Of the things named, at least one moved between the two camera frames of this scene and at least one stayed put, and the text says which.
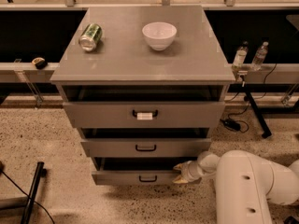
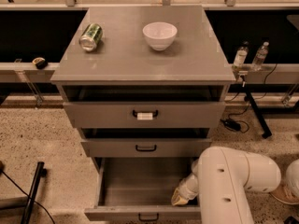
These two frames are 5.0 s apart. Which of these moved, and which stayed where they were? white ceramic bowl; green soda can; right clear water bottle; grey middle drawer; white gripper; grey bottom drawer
Moved: grey bottom drawer; white gripper
Stayed: grey middle drawer; right clear water bottle; white ceramic bowl; green soda can
